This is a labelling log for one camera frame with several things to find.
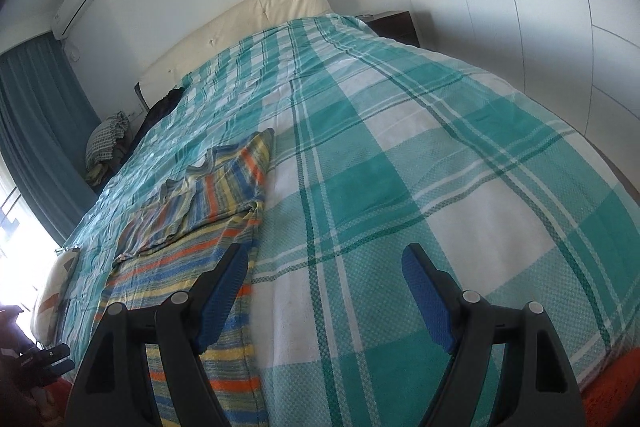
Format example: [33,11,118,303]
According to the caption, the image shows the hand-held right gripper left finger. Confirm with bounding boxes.
[65,243,251,427]

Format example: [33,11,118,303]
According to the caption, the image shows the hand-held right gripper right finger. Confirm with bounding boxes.
[402,243,586,427]

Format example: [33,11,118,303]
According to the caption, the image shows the striped knit sweater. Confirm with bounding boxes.
[97,127,277,427]

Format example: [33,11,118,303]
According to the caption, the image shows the white pillow with orange print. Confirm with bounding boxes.
[31,247,82,344]

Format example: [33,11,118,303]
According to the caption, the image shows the window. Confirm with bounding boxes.
[0,157,57,308]

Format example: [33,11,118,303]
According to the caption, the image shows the bed with teal plaid cover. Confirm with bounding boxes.
[55,14,640,427]

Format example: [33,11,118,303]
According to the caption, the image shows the checked cloth bundle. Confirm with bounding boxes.
[85,111,132,170]

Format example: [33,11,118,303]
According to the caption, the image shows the dark clothing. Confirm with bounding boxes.
[131,88,186,152]

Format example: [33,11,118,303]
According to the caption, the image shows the blue curtain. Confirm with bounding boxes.
[0,32,104,248]

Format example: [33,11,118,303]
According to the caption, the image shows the dark wooden nightstand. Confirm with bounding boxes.
[365,11,421,49]

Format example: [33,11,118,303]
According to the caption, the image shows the cream padded headboard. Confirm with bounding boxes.
[135,0,334,104]

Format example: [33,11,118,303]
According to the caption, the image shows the white air conditioner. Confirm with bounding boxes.
[52,0,109,40]

